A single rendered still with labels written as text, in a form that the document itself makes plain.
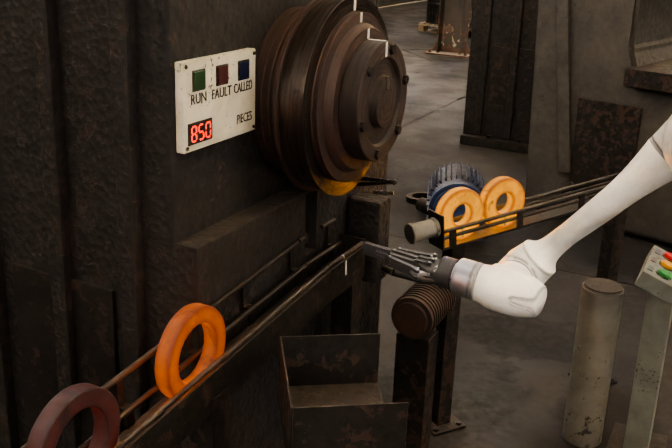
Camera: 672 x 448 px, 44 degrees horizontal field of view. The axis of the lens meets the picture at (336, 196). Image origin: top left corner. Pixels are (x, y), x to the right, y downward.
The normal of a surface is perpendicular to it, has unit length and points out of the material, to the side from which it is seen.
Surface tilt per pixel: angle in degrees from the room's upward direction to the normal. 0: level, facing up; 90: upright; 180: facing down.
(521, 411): 0
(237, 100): 90
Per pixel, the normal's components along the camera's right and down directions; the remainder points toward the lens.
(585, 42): -0.66, 0.21
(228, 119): 0.89, 0.17
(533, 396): 0.04, -0.95
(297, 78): -0.42, -0.07
